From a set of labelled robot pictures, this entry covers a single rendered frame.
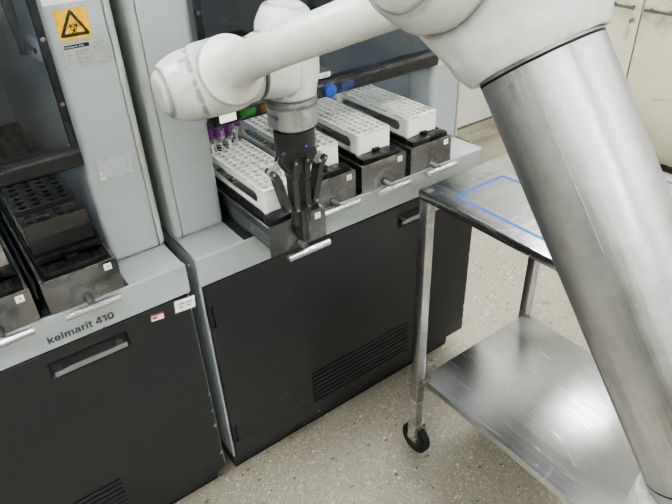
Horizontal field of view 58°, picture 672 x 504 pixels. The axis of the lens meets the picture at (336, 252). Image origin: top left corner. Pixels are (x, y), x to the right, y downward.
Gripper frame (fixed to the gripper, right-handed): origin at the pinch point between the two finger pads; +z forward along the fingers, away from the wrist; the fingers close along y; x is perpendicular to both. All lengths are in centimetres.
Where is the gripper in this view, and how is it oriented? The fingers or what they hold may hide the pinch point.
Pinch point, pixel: (301, 223)
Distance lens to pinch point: 119.2
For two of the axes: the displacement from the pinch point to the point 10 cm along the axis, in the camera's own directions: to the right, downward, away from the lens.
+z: 0.4, 8.3, 5.5
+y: -8.1, 3.5, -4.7
